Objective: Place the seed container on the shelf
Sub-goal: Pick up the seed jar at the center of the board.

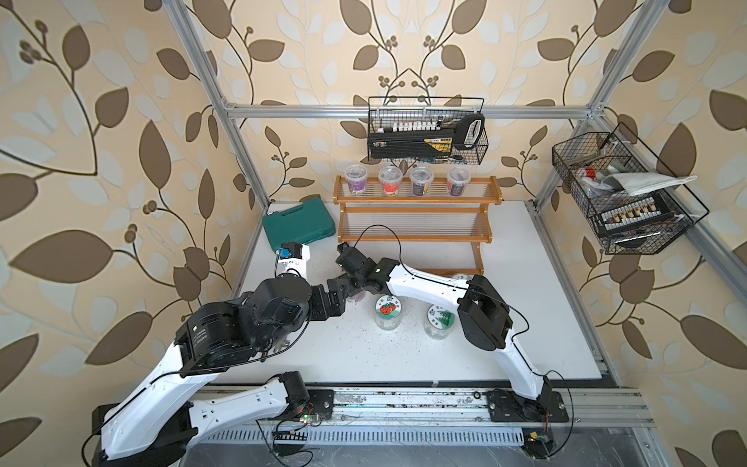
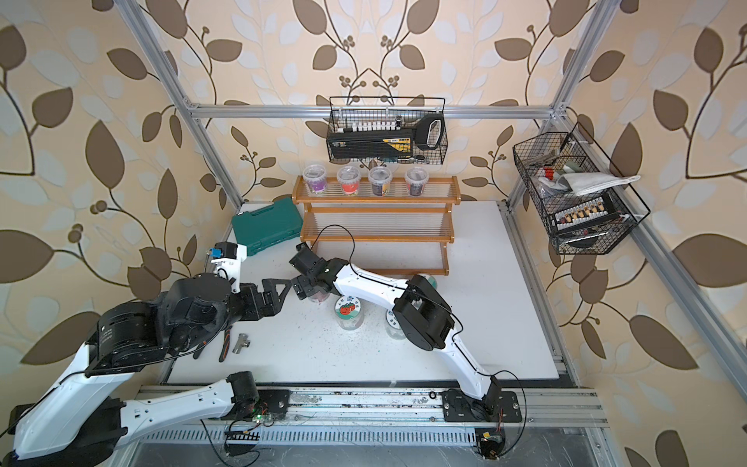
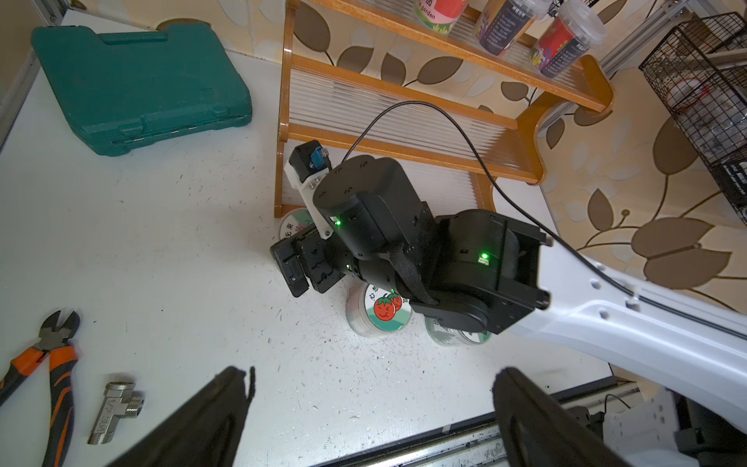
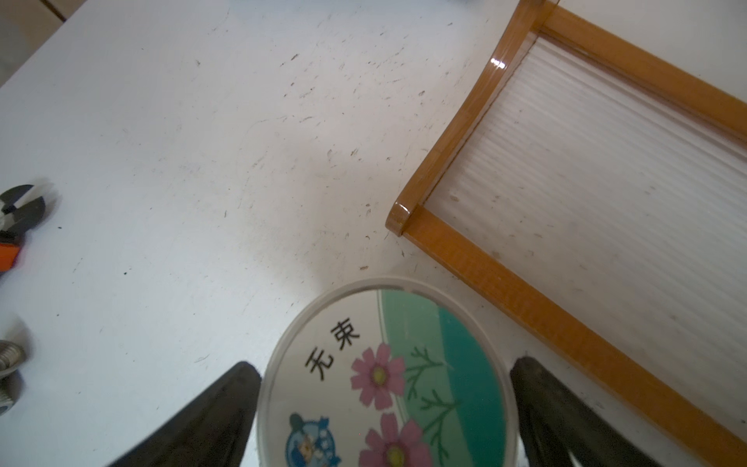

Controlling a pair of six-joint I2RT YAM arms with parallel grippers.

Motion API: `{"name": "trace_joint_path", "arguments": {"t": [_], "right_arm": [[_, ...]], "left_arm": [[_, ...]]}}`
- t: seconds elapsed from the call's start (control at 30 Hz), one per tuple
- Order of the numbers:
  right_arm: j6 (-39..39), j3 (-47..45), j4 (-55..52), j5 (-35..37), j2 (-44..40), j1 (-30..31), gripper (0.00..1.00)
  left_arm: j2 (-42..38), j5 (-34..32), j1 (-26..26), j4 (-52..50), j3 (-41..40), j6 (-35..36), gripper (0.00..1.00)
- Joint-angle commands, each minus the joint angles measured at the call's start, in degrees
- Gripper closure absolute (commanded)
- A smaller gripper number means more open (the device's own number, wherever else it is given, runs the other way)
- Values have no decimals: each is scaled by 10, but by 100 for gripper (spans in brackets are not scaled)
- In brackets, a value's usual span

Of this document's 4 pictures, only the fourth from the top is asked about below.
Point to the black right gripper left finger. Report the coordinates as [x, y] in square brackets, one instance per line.
[213, 430]

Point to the metal tee pipe fitting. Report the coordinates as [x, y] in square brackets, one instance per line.
[13, 356]

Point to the wooden three-tier shelf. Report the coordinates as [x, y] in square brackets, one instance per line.
[596, 194]

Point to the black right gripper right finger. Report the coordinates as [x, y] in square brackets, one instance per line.
[559, 429]

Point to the flower lid seed jar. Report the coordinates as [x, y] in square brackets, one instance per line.
[386, 372]

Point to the orange black pliers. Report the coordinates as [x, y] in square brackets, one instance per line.
[16, 220]

